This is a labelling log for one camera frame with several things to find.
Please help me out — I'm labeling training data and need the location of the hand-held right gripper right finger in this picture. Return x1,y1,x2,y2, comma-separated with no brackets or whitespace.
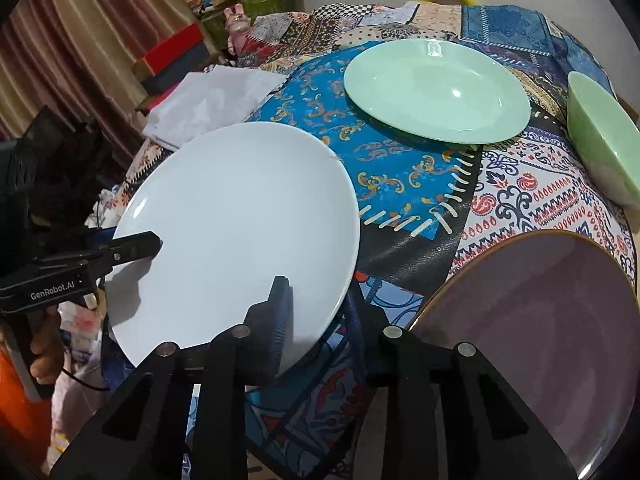
345,285,581,480

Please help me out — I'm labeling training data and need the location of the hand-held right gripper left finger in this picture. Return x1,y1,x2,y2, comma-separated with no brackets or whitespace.
50,276,294,480

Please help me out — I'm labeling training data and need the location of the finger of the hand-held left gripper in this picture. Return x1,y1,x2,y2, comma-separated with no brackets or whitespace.
75,231,163,281

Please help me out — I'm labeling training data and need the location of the white plate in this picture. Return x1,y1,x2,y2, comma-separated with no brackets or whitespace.
107,122,362,378

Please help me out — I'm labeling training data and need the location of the green plate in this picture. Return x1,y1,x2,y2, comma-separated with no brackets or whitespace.
343,38,532,145

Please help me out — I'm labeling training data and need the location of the green bowl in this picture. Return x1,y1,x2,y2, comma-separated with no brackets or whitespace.
566,71,640,208

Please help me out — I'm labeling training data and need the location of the person's left hand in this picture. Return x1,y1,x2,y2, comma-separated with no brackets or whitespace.
29,304,67,384

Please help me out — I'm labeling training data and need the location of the white cloth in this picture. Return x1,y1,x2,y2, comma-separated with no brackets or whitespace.
142,65,291,151

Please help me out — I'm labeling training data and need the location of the patchwork printed blanket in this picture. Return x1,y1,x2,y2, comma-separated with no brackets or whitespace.
100,2,640,480

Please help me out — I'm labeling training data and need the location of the dark grey box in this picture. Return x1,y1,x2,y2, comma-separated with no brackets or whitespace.
140,66,203,95

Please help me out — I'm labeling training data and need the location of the striped curtain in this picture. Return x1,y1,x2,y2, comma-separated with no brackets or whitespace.
0,0,201,141

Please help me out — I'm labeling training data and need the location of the purple plate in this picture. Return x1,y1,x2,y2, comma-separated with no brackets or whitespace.
357,229,637,480

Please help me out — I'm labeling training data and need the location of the orange bag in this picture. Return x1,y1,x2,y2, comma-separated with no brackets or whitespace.
0,345,53,461

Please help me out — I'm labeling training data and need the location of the red box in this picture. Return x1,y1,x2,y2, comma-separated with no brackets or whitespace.
145,22,211,73

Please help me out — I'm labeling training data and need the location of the pink bunny toy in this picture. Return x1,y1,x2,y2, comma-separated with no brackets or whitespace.
223,4,252,53

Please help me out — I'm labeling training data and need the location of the green box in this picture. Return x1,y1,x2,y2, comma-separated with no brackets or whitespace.
200,0,282,47

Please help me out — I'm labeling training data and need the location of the black cable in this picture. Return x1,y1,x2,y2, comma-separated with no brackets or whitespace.
60,367,110,393

